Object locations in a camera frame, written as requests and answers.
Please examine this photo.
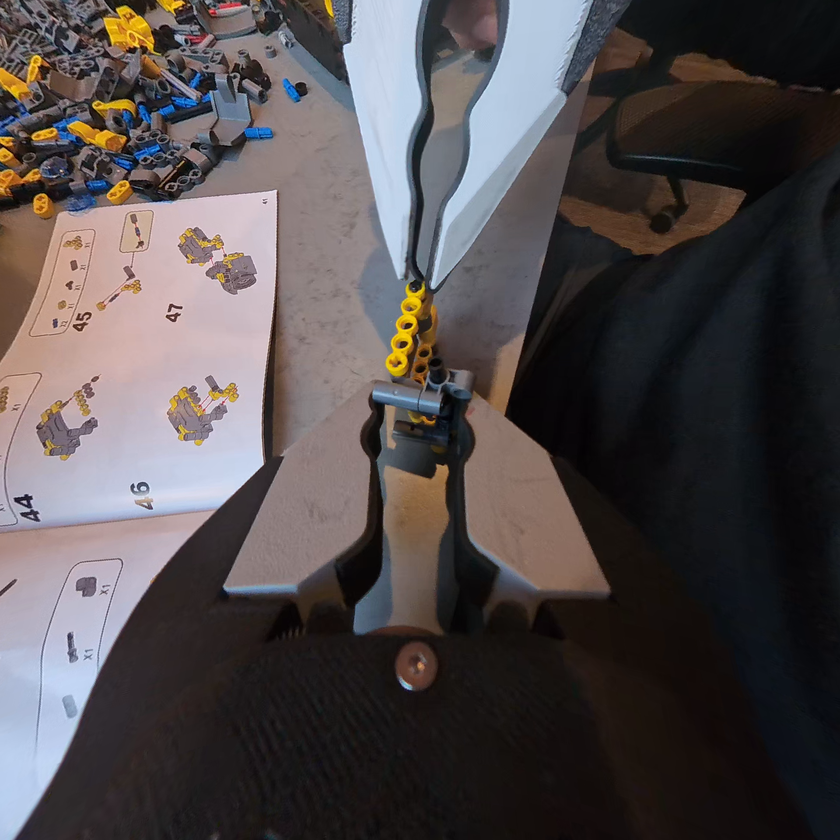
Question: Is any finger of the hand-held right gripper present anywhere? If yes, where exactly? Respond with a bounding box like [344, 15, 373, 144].
[428, 0, 586, 290]
[343, 0, 437, 283]

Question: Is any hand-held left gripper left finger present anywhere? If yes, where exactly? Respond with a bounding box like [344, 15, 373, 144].
[223, 392, 385, 611]

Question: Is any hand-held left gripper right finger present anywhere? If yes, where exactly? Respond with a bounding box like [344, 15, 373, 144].
[448, 400, 613, 627]

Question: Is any grey yellow brick assembly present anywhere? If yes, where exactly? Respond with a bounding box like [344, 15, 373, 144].
[371, 357, 476, 480]

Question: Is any yellow five-hole brick beam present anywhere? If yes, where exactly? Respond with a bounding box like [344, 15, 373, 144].
[386, 281, 435, 385]
[413, 307, 450, 388]

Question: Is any grey desk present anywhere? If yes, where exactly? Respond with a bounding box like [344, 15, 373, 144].
[0, 0, 595, 840]

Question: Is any person's right hand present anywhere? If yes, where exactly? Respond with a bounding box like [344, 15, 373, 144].
[441, 0, 505, 61]

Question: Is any yellow black brick vehicle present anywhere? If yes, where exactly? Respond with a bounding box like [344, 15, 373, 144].
[279, 0, 349, 83]

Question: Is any grey sloped brick piece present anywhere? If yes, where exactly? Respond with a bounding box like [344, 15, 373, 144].
[210, 72, 253, 145]

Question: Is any black office chair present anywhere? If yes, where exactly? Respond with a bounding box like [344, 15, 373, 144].
[577, 62, 840, 234]

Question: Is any person's dark clothing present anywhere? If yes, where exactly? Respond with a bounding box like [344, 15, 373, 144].
[508, 147, 840, 840]

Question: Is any open instruction booklet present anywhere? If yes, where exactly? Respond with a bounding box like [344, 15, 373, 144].
[0, 190, 280, 831]

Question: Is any pile of loose brick pieces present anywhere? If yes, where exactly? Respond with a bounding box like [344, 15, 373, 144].
[0, 0, 349, 217]

